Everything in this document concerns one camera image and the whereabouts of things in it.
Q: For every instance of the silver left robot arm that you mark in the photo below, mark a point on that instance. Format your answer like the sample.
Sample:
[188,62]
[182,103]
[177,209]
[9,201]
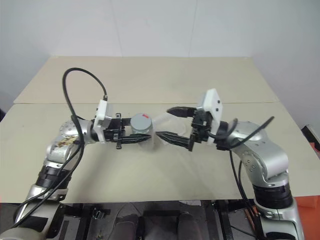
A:
[56,151]

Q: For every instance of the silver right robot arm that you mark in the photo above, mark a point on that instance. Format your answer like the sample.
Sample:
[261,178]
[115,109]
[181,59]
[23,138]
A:
[262,155]

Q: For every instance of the silver metal clamp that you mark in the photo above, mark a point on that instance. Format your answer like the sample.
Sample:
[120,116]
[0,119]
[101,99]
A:
[98,214]

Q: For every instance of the black table frame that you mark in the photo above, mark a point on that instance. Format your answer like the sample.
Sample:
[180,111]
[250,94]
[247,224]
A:
[160,203]

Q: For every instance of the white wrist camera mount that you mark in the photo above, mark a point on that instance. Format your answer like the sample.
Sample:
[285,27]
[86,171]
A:
[101,112]
[211,103]

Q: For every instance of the grey round jar lid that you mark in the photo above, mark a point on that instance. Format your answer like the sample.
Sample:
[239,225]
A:
[141,123]

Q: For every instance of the orange box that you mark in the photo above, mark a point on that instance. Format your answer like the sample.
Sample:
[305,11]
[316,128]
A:
[308,201]

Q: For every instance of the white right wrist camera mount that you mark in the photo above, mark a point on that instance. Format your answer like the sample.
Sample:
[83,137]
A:
[211,103]

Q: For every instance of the dark rounded shape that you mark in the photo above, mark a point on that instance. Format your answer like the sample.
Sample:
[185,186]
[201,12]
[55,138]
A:
[130,225]

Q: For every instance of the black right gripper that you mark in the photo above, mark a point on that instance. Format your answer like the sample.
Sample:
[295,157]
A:
[200,126]

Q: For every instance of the orange and black crate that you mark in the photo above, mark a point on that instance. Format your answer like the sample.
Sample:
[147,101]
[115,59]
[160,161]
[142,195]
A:
[312,140]

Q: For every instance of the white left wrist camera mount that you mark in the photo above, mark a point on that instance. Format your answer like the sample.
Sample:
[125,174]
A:
[101,112]

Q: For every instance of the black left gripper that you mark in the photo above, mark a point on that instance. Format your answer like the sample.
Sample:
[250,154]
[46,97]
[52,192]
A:
[112,131]

